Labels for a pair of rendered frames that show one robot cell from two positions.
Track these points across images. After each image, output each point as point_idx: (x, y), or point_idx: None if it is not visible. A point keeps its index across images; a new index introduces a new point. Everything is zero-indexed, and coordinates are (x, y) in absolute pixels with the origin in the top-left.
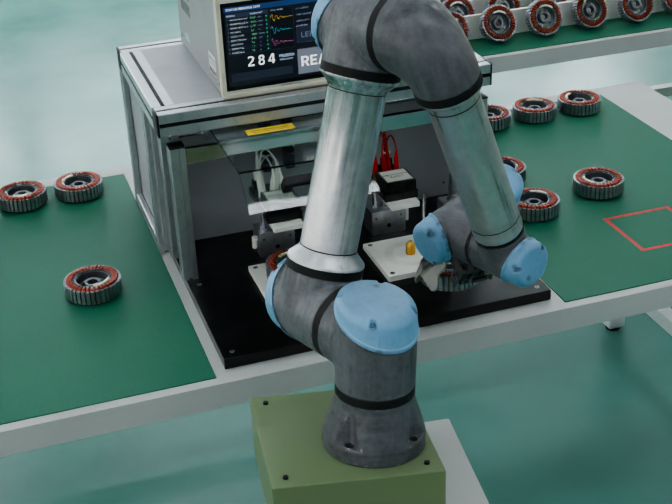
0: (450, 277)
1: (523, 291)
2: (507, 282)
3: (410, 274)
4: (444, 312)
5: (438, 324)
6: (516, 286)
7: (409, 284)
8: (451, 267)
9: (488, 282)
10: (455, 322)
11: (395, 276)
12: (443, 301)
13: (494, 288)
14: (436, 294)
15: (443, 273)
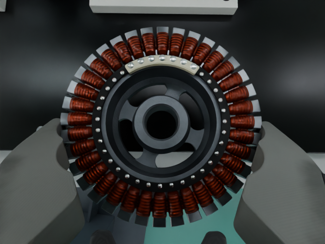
0: (121, 216)
1: (309, 139)
2: (294, 97)
3: (134, 8)
4: (141, 151)
5: (131, 152)
6: (304, 117)
7: (123, 34)
8: (171, 111)
9: (261, 83)
10: (160, 158)
11: (102, 7)
12: (155, 114)
13: (262, 108)
14: (154, 86)
15: (104, 191)
